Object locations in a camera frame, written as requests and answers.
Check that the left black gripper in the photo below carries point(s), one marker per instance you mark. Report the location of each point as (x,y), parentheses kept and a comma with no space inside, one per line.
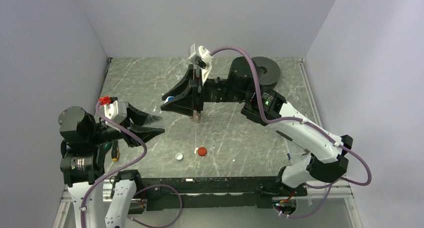
(145,133)

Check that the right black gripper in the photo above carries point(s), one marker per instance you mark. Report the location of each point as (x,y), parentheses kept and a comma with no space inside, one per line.
(193,99)

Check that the clear bottle blue white cap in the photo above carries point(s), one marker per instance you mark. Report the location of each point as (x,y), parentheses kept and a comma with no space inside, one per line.
(159,115)

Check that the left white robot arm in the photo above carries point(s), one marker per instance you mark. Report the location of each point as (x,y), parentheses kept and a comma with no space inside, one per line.
(81,160)

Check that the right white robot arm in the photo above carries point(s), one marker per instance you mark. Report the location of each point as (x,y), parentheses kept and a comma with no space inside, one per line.
(253,84)

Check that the small clear cup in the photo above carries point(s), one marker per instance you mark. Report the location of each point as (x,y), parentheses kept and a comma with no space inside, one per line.
(179,75)

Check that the yellow black screwdriver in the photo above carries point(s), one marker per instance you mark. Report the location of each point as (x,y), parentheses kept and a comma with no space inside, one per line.
(115,151)

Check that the black filament spool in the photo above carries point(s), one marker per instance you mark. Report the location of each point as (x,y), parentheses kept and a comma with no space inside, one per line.
(268,71)

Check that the clear plastic box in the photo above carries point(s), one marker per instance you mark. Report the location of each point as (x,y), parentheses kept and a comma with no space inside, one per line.
(295,152)

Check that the hammer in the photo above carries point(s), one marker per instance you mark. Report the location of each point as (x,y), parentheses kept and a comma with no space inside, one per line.
(305,151)

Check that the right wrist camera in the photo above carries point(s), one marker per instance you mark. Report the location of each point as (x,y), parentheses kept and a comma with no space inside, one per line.
(201,56)

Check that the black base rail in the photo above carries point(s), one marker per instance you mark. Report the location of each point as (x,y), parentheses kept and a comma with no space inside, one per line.
(206,192)

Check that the aluminium frame rail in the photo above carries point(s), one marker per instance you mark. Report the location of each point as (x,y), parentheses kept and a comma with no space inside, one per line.
(291,208)

